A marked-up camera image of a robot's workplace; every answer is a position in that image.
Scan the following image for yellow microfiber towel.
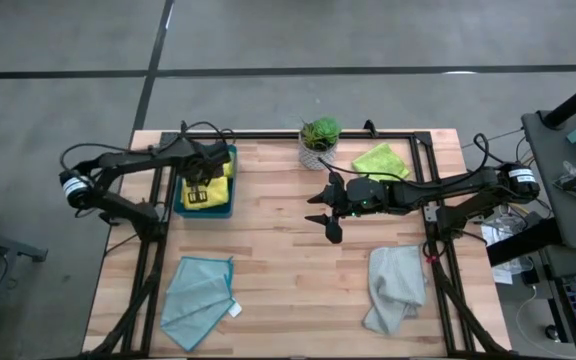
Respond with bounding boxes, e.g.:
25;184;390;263
180;174;231;212
220;149;236;179

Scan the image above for grey side desk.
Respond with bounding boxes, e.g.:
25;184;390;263
520;109;576;250

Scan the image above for black slanted pole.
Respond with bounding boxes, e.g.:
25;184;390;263
541;69;576;130

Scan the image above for grey waffle-weave towel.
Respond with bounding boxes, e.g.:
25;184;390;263
363;244;429;336

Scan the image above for light blue teal-edged towel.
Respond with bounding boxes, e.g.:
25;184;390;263
159;255;244;352

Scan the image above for succulent in patterned pot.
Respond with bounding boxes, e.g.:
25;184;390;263
297;115;343;172

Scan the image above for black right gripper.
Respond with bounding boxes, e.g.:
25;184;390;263
303;171;389;245

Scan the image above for black aluminium table frame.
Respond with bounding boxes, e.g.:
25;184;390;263
81;119;517;360

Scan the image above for teal plastic bin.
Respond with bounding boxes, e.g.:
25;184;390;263
172;143;239;220

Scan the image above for black desk support beam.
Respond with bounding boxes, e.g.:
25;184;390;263
485;217;564;267

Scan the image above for white papers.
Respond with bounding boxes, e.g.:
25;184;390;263
481;219;524;286

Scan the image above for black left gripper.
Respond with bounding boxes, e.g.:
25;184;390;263
180;141;233;204

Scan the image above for lime green microfiber towel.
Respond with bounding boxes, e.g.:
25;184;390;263
351;141;412;182

